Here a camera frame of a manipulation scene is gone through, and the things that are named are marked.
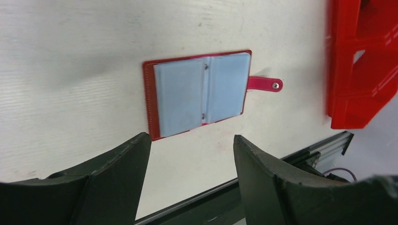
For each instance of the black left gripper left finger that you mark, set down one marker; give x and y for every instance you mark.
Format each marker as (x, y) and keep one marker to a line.
(104, 190)

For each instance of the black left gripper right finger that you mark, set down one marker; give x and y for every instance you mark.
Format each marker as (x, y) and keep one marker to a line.
(274, 192)

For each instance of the red leather card holder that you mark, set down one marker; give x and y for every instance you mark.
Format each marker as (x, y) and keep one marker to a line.
(188, 92)

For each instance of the red plastic divided tray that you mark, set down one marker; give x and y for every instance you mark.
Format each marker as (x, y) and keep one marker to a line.
(362, 59)

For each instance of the aluminium frame rail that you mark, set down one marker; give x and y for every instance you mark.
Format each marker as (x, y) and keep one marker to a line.
(321, 156)

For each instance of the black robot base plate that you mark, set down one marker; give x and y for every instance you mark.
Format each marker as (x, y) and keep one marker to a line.
(220, 205)

